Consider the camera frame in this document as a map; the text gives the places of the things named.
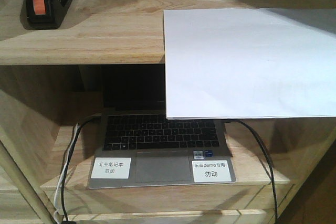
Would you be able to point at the white paper stack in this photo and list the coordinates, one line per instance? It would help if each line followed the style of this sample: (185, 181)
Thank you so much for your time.
(237, 63)

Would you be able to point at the black stapler orange label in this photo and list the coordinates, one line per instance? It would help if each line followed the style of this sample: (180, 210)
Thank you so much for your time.
(46, 14)

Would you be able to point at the grey laptop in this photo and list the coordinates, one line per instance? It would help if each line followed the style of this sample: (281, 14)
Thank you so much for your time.
(134, 124)

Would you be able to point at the white label right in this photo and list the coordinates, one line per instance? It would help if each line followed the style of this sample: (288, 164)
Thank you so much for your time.
(211, 171)

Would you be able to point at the white label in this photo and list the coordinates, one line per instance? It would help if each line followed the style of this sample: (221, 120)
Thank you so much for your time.
(211, 171)
(111, 168)

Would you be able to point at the white label left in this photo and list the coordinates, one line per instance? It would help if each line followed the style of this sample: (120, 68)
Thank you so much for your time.
(111, 168)

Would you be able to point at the wooden shelf unit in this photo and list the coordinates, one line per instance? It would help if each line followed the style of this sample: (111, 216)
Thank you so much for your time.
(39, 107)

